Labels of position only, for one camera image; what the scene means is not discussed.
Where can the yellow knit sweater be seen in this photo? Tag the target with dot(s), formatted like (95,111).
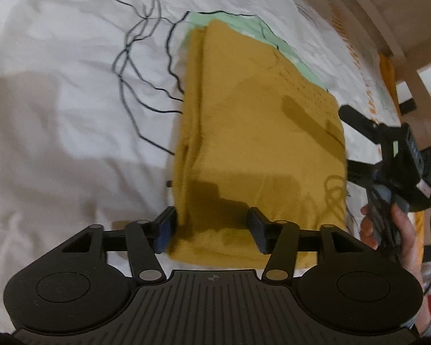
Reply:
(255,133)

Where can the wooden bed frame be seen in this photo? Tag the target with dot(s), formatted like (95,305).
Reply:
(398,14)

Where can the person's right hand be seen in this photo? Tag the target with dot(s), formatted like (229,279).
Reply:
(411,244)

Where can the person's right forearm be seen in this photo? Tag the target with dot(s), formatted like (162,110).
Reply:
(425,312)

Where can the printed white bed sheet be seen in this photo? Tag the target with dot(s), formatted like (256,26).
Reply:
(57,43)

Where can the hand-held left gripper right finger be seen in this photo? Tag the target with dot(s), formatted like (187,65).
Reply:
(258,230)

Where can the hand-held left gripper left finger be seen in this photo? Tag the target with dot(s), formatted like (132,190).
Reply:
(163,230)

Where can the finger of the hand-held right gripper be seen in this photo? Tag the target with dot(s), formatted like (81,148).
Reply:
(359,122)
(362,172)

